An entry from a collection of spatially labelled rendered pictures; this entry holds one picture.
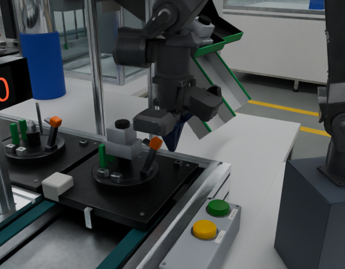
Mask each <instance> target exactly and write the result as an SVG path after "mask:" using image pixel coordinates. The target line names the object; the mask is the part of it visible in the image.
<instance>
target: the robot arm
mask: <svg viewBox="0 0 345 269"><path fill-rule="evenodd" d="M207 2H208V0H156V1H155V2H154V4H153V6H152V16H151V18H150V19H149V21H148V22H147V24H146V25H145V27H144V28H143V29H135V28H130V27H120V28H118V29H117V34H118V35H117V37H116V39H115V42H114V48H113V49H112V54H113V59H114V62H115V63H116V64H117V65H118V66H127V67H138V68H149V67H150V66H151V64H152V63H155V62H156V60H157V76H155V77H153V78H152V83H155V84H157V98H155V99H153V106H159V108H160V109H159V110H156V109H150V108H147V109H145V110H143V111H142V112H140V113H139V114H137V115H136V116H135V117H134V118H133V119H132V121H133V130H134V131H139V132H144V133H149V134H152V135H157V136H161V137H162V139H163V141H164V143H165V144H166V146H167V148H168V150H169V151H170V152H174V151H175V150H176V148H177V145H178V141H179V138H180V136H181V133H182V129H183V126H184V124H185V122H187V121H188V120H189V119H190V118H192V117H193V116H196V117H198V118H199V119H200V120H202V121H204V122H209V121H210V120H211V119H212V118H213V117H214V116H216V114H217V111H218V109H219V107H220V105H221V104H222V103H223V100H222V99H223V97H222V92H221V87H219V86H218V85H216V84H214V85H212V86H211V87H210V88H208V89H207V90H205V89H206V88H202V89H201V88H199V87H197V86H196V79H193V76H194V75H190V47H192V48H196V47H198V46H199V45H201V44H202V43H203V41H202V39H200V38H199V37H198V36H197V35H196V33H195V31H194V30H192V31H190V32H188V34H187V35H179V34H170V35H169V36H168V38H167V39H166V38H155V37H157V36H159V35H161V34H164V33H174V32H176V31H178V30H180V29H182V28H185V27H186V26H188V25H189V24H190V23H191V22H192V21H193V20H194V19H195V18H196V16H197V15H198V14H199V13H200V12H201V10H202V9H203V7H204V6H205V5H206V3H207ZM324 5H325V25H326V30H325V32H326V33H325V35H326V44H327V63H328V71H327V72H328V79H327V84H326V87H321V86H318V87H317V98H318V103H319V108H318V116H319V123H322V122H324V128H325V131H326V132H327V133H328V134H329V135H330V136H331V140H330V143H329V145H328V151H327V156H326V162H325V163H326V165H318V166H317V169H318V170H319V171H320V172H321V173H322V174H323V175H324V176H326V177H327V178H328V179H329V180H330V181H331V182H332V183H333V184H335V185H336V186H337V187H345V0H324ZM189 83H190V87H189Z"/></svg>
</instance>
